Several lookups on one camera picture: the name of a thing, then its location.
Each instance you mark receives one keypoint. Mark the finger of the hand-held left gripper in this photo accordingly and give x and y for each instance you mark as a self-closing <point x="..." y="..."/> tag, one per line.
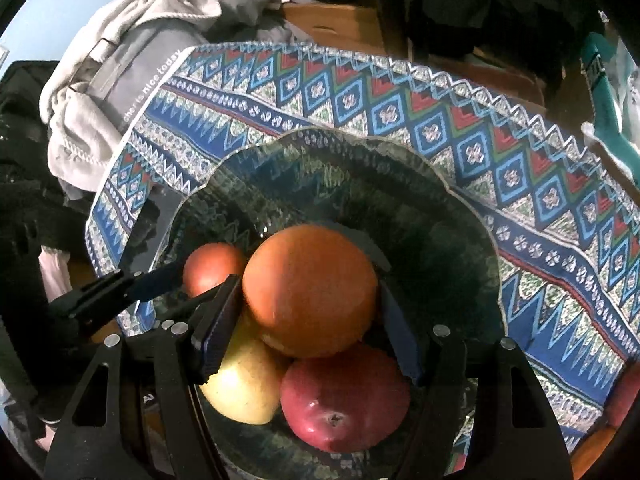
<point x="200" y="297"/>
<point x="155" y="280"/>

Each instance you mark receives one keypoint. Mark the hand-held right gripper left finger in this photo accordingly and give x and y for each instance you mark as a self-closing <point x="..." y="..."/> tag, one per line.
<point x="220" y="330"/>

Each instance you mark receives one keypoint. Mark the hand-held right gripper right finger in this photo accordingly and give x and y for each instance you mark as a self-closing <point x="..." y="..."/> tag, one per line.
<point x="402" y="345"/>

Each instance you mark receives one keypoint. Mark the small red-orange tangerine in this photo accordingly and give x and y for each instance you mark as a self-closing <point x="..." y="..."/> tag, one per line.
<point x="212" y="265"/>

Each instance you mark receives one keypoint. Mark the yellow apple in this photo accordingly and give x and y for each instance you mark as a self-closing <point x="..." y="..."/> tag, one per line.
<point x="250" y="390"/>

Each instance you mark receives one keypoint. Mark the red apple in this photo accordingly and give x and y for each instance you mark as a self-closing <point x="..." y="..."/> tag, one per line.
<point x="627" y="397"/>
<point x="345" y="400"/>

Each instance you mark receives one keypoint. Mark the large orange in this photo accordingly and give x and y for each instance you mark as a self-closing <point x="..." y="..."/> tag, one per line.
<point x="310" y="290"/>

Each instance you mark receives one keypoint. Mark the dark glass scalloped bowl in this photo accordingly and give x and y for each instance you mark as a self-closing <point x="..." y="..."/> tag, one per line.
<point x="425" y="240"/>

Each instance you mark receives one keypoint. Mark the pink cloth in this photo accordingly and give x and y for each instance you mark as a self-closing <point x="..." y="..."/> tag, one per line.
<point x="55" y="275"/>

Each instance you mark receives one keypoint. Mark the black bag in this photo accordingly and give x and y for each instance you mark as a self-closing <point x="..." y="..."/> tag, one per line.
<point x="25" y="135"/>

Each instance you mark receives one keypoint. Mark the pile of white grey laundry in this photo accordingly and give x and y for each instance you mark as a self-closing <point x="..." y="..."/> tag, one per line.
<point x="145" y="60"/>

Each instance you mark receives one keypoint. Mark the blue patterned tablecloth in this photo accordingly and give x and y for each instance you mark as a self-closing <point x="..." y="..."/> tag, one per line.
<point x="400" y="110"/>

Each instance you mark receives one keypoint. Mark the wooden drawer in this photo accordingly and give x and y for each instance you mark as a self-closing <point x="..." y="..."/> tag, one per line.
<point x="340" y="25"/>

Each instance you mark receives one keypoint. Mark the teal plastic basket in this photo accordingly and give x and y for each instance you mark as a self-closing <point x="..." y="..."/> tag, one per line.
<point x="607" y="105"/>

